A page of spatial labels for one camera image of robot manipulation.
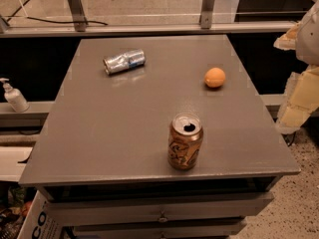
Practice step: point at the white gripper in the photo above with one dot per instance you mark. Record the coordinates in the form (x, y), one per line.
(309, 39)

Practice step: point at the crushed silver redbull can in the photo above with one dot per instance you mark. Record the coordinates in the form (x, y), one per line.
(124, 61)

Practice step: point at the orange soda can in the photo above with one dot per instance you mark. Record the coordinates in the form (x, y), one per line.
(184, 141)

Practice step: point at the orange fruit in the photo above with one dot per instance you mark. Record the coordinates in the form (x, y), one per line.
(214, 77)

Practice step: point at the grey drawer cabinet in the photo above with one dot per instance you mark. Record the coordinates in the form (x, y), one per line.
(204, 216)

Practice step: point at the white pump bottle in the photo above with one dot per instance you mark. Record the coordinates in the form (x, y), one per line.
(14, 97)

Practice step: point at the white cardboard box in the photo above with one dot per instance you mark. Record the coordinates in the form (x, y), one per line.
(38, 223)

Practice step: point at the right metal bracket post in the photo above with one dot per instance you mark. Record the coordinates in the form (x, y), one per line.
(205, 18)

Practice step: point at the metal bracket post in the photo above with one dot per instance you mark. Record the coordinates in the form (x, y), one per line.
(205, 18)
(79, 19)

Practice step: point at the left metal bracket post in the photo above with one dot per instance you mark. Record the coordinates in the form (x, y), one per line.
(79, 19)

